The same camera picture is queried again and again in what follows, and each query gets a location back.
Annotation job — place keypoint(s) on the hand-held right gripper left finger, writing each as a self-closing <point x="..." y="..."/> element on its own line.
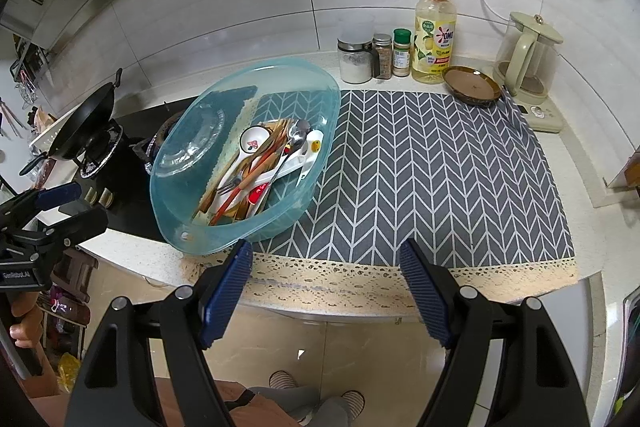
<point x="227" y="292"/>

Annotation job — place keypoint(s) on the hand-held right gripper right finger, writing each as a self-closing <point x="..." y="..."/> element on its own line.
<point x="425" y="292"/>

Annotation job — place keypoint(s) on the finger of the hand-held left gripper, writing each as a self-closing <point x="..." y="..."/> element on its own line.
<point x="85" y="222"/>
<point x="55" y="196"/>

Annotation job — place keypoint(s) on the orange-red chopstick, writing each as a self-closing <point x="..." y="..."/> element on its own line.
<point x="235" y="197"/>

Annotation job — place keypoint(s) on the metal fork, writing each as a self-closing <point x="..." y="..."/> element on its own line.
<point x="226" y="191"/>

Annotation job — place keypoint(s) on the red ceramic spoon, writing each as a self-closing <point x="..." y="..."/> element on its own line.
<point x="258" y="194"/>

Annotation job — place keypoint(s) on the mushroom print ceramic spoon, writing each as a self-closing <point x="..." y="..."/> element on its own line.
<point x="252" y="139"/>

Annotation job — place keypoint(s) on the pile of mixed utensils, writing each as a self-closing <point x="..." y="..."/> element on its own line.
<point x="280" y="127"/>

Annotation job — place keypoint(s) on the white ceramic spoon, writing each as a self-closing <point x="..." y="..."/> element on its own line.
<point x="315" y="142"/>

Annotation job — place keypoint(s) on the metal spoon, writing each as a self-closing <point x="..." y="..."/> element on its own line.
<point x="301" y="126"/>

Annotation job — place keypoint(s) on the blue transparent plastic basin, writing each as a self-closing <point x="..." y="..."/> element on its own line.
<point x="300" y="82"/>

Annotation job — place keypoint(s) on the person's left forearm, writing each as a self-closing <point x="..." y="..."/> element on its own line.
<point x="42" y="377"/>

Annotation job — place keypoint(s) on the person's left hand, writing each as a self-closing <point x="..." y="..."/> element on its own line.
<point x="27" y="324"/>

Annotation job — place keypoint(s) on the black gas stove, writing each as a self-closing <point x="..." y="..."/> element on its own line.
<point x="130" y="217"/>

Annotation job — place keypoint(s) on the white tray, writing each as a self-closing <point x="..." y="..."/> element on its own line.
<point x="47" y="132"/>

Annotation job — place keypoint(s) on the black wok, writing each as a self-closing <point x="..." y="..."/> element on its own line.
<point x="85" y="127"/>

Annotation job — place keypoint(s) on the aluminium foil burner liner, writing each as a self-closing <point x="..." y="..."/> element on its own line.
<point x="150" y="152"/>
<point x="112" y="142"/>

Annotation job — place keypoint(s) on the person's left striped slipper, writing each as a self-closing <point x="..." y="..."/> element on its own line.
<point x="285" y="379"/>

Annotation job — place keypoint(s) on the person's striped slipper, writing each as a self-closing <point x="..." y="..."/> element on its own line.
<point x="352" y="404"/>
<point x="285" y="379"/>

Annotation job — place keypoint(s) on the grey herringbone mat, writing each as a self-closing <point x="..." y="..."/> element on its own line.
<point x="425" y="182"/>

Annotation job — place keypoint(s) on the yellow plastic bag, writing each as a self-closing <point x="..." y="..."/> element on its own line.
<point x="69" y="374"/>

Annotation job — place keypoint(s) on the person's right striped slipper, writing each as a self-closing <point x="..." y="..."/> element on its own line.
<point x="352" y="404"/>

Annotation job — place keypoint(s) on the person's grey trousers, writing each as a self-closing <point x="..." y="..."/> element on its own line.
<point x="300" y="407"/>

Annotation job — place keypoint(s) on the cream kettle base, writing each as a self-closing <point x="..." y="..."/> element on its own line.
<point x="542" y="117"/>

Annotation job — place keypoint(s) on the brown ceramic plate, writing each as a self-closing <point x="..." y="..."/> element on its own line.
<point x="472" y="86"/>

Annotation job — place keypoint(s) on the green lid spice jar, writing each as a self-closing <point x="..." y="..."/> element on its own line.
<point x="401" y="57"/>

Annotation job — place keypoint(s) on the metal lid spice jar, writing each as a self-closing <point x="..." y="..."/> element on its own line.
<point x="382" y="59"/>

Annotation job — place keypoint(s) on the glass jar frosted lid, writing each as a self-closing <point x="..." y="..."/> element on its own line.
<point x="355" y="57"/>

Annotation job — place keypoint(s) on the yellow dish soap bottle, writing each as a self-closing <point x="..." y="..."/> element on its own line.
<point x="434" y="42"/>

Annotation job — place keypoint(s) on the cream glass kettle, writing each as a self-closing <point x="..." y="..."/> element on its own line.
<point x="525" y="57"/>

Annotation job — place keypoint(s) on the wall utensil rack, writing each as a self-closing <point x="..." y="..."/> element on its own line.
<point x="30" y="62"/>

